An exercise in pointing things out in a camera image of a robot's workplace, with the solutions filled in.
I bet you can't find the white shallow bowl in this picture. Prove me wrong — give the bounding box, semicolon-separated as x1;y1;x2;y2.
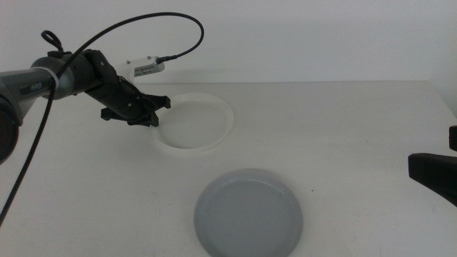
152;91;235;153

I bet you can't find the grey shallow bowl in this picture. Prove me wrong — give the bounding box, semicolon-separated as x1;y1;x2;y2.
194;168;304;257

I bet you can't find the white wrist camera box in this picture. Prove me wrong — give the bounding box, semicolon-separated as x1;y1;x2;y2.
124;56;166;78

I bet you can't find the white cable tie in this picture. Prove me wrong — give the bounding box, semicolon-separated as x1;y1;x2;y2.
34;66;59;87

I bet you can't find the black camera cable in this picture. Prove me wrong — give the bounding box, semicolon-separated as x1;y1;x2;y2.
0;11;206;228

